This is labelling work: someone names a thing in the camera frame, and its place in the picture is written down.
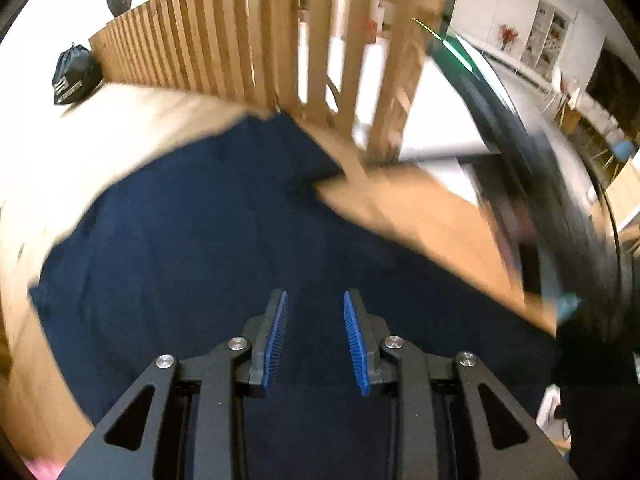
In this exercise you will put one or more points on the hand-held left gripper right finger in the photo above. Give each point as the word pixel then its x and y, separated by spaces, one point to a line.
pixel 356 345

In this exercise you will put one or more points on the teal plastic stool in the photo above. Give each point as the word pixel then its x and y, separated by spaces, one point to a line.
pixel 567 305

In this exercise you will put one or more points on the pink garment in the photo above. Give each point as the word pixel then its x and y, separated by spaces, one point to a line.
pixel 40 470

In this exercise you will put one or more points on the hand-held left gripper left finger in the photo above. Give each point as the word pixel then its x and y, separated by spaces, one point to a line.
pixel 276 345

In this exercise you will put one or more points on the person's black trousers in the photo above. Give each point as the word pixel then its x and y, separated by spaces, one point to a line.
pixel 600 385

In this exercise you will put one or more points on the white shelf unit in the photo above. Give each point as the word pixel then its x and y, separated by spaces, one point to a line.
pixel 545 35

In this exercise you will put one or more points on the blue chair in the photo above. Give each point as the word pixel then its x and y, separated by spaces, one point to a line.
pixel 622 150

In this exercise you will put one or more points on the wooden slatted fence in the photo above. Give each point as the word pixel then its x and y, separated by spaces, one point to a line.
pixel 210 40

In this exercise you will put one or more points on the navy blue t-shirt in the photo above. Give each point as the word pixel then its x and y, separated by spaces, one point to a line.
pixel 200 235

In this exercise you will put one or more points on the red flower bouquet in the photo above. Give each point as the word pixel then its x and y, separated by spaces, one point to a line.
pixel 509 35

